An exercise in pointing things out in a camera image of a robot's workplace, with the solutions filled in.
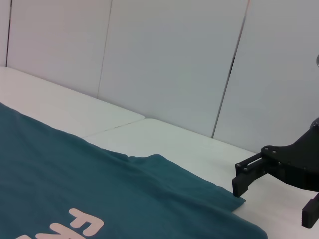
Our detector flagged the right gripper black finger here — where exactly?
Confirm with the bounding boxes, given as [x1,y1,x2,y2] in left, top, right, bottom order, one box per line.
[231,152,279,199]
[301,191,319,229]

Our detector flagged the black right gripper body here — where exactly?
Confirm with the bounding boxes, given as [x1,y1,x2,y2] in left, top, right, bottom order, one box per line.
[260,123,319,193]

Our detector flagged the teal t-shirt with FREE print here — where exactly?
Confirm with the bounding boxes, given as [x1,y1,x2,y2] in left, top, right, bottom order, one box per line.
[0,102,246,239]

